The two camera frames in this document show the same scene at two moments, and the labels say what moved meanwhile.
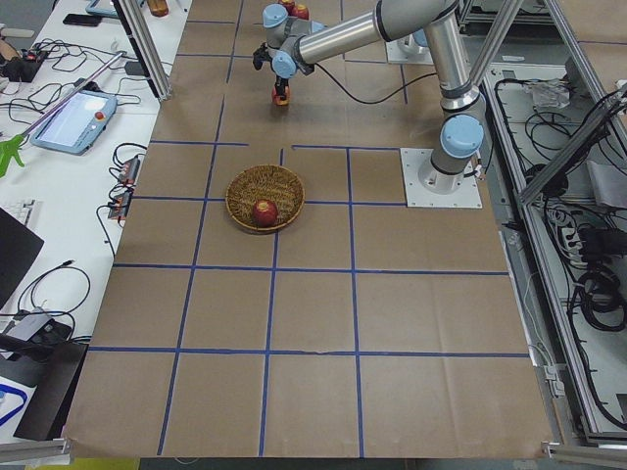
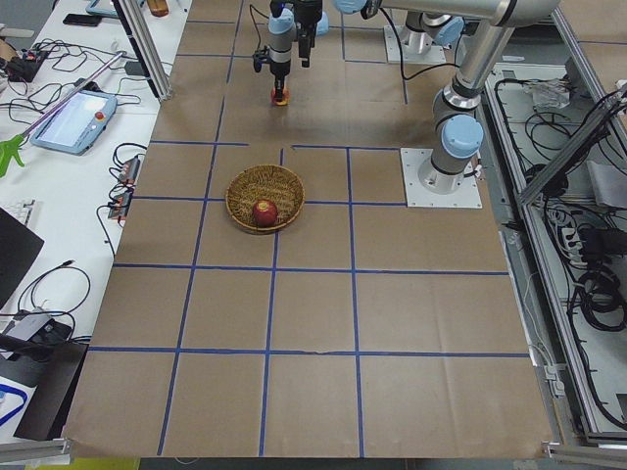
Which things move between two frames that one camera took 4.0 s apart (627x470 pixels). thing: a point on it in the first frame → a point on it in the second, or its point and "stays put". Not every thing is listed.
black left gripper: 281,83 → 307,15
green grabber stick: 12,145 stays put
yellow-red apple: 276,98 stays put
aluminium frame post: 146,46 stays put
